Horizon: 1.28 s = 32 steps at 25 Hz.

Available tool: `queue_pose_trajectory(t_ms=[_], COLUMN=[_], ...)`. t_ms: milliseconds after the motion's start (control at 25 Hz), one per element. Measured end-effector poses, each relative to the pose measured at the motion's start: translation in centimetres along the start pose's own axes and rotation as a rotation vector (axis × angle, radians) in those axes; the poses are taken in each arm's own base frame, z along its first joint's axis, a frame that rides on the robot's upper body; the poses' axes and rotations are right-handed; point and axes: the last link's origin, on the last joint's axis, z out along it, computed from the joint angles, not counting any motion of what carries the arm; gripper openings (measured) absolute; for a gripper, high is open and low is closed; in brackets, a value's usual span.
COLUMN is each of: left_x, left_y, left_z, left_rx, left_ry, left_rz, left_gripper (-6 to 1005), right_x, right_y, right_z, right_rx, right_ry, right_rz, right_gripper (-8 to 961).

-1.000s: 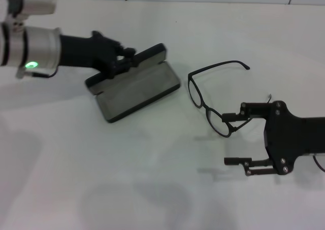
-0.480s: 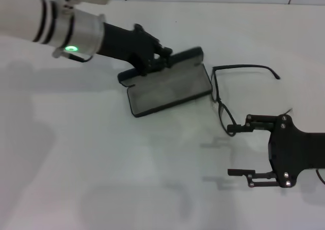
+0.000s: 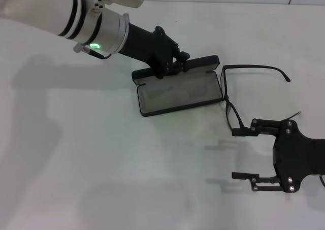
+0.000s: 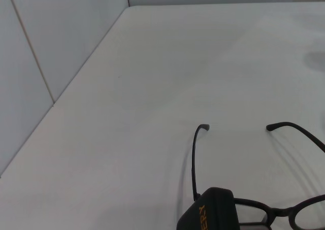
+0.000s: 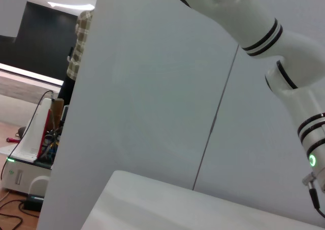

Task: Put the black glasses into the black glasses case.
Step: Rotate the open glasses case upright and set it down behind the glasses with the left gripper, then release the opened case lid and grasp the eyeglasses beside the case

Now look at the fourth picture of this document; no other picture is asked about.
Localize black glasses case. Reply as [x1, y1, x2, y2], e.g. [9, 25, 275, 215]
[176, 187, 268, 230]

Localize black glasses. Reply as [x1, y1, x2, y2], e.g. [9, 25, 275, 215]
[190, 121, 325, 230]

